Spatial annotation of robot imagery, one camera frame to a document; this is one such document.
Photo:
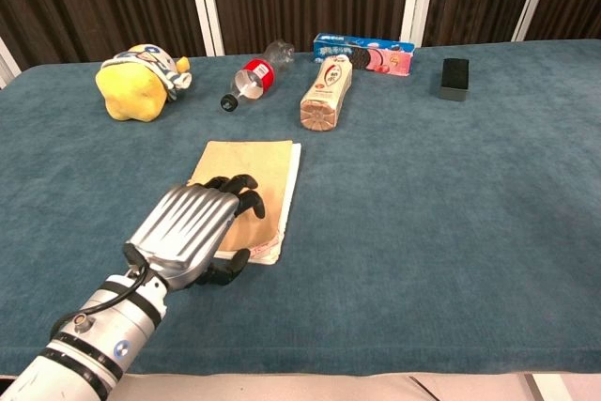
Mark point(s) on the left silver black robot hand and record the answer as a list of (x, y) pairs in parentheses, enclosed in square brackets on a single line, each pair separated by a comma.
[(188, 227)]

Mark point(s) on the brown paper notebook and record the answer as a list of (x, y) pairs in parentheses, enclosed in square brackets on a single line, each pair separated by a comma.
[(263, 171)]

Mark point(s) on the yellow plush toy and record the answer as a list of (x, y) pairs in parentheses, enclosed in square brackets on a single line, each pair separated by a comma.
[(134, 88)]

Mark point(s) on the clear red label plastic bottle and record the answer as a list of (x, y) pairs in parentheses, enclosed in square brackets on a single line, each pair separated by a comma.
[(253, 77)]

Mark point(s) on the beige drink bottle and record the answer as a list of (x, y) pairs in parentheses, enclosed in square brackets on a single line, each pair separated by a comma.
[(326, 91)]

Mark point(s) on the teal table cloth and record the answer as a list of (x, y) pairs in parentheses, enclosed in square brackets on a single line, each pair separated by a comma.
[(422, 232)]

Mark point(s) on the blue pink cookie box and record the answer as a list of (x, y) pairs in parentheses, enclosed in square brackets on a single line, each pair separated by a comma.
[(375, 56)]

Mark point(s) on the small black grey box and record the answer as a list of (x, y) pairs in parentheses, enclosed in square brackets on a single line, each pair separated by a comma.
[(454, 79)]

